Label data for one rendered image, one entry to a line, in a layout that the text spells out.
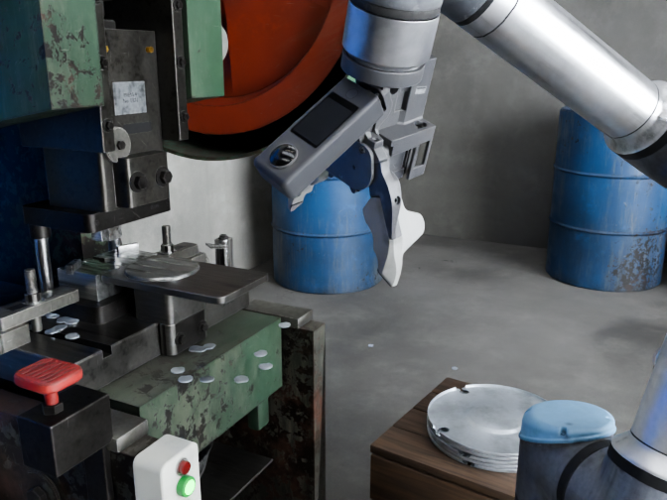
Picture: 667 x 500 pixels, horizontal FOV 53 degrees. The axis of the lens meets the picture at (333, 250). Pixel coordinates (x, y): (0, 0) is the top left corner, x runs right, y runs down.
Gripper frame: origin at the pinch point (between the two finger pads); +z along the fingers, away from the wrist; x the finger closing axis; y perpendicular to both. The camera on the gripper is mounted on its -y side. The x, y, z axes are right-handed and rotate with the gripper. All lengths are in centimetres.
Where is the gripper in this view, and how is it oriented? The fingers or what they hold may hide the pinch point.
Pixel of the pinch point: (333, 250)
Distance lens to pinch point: 67.8
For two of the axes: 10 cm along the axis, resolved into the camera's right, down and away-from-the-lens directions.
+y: 7.2, -3.4, 6.1
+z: -1.4, 7.9, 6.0
